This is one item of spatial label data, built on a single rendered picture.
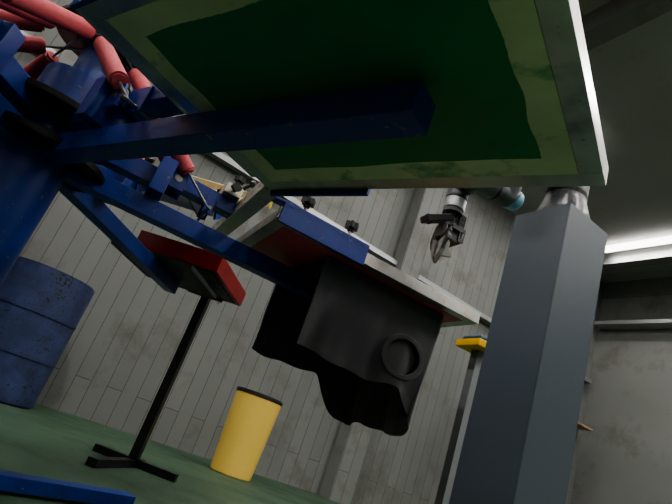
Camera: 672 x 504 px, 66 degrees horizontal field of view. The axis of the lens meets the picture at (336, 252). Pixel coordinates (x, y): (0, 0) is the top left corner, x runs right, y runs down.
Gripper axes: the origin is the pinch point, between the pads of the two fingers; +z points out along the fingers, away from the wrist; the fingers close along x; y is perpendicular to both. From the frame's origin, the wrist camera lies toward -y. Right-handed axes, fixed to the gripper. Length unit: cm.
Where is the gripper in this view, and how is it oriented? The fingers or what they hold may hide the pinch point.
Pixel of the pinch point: (434, 258)
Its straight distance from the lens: 177.9
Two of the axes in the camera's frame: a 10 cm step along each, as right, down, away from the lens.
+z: -3.2, 8.8, -3.5
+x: -4.5, 1.8, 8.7
